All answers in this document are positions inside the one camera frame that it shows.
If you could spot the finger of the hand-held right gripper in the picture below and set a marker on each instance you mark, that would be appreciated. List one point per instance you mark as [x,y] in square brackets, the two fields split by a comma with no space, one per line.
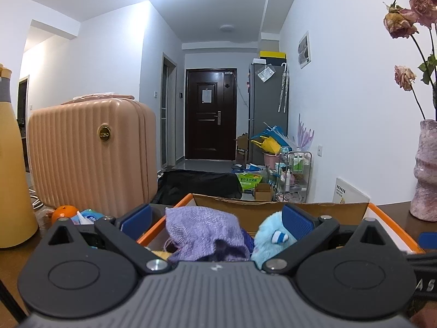
[428,241]
[423,261]

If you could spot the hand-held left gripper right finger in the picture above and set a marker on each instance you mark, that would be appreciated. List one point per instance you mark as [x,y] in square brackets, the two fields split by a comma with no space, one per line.
[297,222]

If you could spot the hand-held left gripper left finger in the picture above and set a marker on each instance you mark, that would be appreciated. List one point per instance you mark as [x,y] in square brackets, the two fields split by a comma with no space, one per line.
[136,219]

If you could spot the orange cardboard box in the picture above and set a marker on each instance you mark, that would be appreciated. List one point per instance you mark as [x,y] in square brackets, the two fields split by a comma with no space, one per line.
[324,211]

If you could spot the light blue plush toy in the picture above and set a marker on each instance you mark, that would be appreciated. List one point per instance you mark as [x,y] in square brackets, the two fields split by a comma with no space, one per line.
[269,237]

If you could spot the purple knit cloth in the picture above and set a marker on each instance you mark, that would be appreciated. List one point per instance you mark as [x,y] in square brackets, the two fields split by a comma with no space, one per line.
[201,232]

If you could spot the blue soft tissue pack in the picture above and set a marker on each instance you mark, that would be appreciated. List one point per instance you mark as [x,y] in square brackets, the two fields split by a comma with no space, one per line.
[90,216]

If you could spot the person's right hand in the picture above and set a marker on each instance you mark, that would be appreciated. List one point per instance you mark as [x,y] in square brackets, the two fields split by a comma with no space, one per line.
[426,318]

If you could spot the small brown cardboard box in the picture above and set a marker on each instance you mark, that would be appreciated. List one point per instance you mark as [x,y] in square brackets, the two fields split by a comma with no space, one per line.
[263,193]

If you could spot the metal trolley rack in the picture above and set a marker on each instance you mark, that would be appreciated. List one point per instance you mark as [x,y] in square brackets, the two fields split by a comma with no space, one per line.
[295,174]

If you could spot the white flat board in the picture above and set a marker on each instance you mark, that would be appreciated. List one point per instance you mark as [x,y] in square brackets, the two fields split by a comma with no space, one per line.
[350,193]

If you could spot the green printed bag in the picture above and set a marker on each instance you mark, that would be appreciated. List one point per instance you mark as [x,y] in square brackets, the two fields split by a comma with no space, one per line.
[250,182]

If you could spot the pink textured vase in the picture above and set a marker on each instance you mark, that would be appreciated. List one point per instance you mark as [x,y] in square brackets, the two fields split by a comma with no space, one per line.
[425,177]

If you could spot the pink bucket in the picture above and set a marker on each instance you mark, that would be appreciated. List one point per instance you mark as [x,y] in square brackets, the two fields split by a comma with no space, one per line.
[270,160]

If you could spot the black luggage bag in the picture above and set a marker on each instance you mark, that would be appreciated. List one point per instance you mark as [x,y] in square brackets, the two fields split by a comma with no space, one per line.
[198,186]

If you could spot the orange tangerine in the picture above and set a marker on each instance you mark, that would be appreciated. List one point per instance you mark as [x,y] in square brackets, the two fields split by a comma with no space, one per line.
[63,212]

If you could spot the pink ribbed suitcase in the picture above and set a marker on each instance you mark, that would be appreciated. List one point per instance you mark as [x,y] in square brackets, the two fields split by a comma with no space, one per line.
[88,157]

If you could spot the pile of blue yellow bags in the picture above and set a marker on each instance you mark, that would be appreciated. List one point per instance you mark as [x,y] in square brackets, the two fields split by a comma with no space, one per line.
[269,140]

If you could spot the open brown cardboard box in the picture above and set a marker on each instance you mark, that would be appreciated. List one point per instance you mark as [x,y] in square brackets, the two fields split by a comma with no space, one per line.
[242,147]

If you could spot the grey interior door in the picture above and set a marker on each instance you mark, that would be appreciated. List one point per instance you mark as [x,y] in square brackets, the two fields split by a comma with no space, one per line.
[169,112]

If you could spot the grey refrigerator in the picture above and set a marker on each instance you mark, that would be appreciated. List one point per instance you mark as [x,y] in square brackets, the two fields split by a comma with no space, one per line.
[268,109]

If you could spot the dark brown entrance door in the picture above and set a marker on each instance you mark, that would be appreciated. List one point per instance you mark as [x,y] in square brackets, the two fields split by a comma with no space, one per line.
[210,116]

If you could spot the yellow thermos jug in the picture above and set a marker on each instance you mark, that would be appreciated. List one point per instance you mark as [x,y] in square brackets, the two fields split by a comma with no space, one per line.
[15,177]

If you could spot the white folded umbrella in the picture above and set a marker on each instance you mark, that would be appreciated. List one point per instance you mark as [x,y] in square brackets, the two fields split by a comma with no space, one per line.
[284,88]

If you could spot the clear bag with paper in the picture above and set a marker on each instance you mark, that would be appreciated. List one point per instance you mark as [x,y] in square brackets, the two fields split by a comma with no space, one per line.
[265,73]

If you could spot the yellow and black box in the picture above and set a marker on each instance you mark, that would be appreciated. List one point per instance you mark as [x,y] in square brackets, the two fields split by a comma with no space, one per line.
[273,54]

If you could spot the round ceiling lamp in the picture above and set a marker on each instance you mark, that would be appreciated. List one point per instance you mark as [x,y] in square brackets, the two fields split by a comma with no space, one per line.
[227,28]

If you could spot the dried pink roses bouquet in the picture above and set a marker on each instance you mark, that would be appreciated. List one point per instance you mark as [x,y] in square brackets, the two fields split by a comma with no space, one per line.
[399,24]

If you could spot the purple wall decoration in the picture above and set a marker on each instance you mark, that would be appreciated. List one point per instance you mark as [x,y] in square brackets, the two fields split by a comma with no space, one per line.
[305,135]

